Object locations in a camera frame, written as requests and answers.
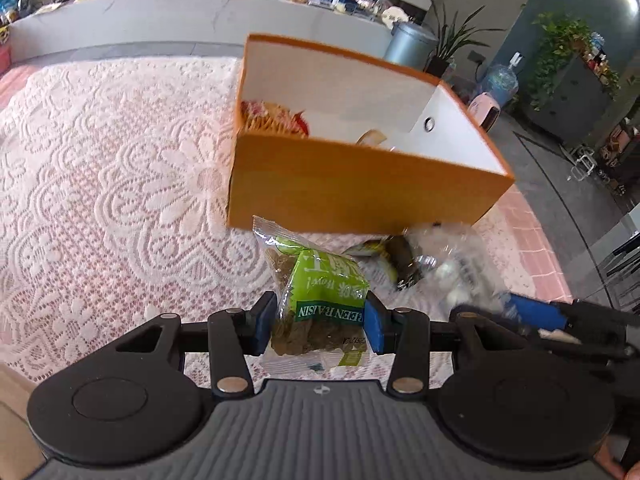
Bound clear plastic candy bag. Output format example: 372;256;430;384
404;223;510;320

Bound green raisin packet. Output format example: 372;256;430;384
253;217;370;376

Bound snacks inside box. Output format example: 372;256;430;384
241;101;309;138

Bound person's right hand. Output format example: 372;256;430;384
594;445;640;480

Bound dark snack packet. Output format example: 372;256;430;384
343;235;423;290

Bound small white step stool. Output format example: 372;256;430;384
570;146;597;182

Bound pink lace tablecloth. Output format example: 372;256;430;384
0;54;574;396

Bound orange cardboard box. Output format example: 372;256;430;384
227;34;514;234

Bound dark grey cabinet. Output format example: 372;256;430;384
521;56;613;148

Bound blue water jug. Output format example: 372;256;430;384
480;52;523;108

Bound green climbing plant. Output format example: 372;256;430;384
526;12;620;110

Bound grey metal trash bin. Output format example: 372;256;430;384
384;22;437;72

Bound potted long-leaf plant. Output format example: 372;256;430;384
424;0;503;78

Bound long white tv console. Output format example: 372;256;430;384
10;0;390;62

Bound red cardboard box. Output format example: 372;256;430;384
0;44;12;75

